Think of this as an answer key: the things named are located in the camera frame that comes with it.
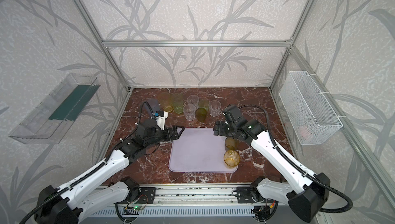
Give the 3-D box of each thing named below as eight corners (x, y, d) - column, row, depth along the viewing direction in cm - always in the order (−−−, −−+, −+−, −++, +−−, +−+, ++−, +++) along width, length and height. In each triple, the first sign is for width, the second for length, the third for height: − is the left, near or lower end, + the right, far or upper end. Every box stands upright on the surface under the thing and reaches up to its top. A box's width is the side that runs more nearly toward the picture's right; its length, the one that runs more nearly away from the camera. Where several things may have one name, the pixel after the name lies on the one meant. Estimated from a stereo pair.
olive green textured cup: (194, 120, 104) (194, 115, 99) (197, 112, 108) (197, 107, 104) (204, 122, 103) (204, 117, 98) (206, 113, 108) (206, 108, 103)
